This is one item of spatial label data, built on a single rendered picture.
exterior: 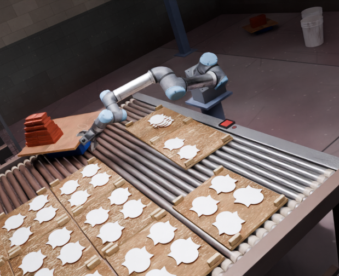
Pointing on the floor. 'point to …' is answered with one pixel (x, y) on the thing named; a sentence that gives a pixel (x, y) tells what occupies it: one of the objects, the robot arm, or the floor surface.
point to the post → (178, 28)
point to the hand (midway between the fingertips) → (83, 144)
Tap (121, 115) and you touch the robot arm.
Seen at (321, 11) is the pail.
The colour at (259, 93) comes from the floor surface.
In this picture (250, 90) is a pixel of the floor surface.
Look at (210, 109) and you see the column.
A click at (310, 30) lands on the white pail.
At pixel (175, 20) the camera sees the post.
